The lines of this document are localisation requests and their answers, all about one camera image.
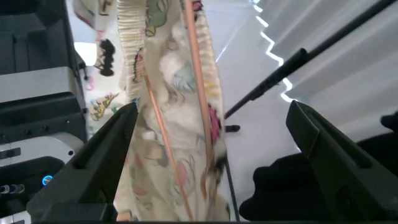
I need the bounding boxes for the pink clothes hanger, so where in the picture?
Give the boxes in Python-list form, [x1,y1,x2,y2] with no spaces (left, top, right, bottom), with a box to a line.
[142,0,216,222]

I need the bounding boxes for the black clothes rack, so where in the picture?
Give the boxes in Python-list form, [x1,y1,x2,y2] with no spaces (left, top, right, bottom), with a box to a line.
[223,0,398,222]

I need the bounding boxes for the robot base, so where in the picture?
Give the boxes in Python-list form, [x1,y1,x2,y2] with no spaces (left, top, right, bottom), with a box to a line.
[0,0,90,224]

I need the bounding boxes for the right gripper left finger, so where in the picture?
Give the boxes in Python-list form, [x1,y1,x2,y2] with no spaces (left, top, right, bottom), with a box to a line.
[25,101,139,223]

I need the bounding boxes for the black garment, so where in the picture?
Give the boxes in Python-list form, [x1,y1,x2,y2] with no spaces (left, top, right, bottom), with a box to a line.
[238,113,398,222]

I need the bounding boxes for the cream printed garment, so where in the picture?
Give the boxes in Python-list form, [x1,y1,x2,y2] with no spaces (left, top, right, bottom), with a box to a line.
[72,0,233,222]

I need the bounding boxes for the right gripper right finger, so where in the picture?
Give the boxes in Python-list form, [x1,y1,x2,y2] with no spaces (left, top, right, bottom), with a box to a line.
[285,100,398,224]

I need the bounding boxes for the white curtain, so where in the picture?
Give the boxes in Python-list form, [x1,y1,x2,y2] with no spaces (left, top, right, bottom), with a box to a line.
[257,0,398,143]

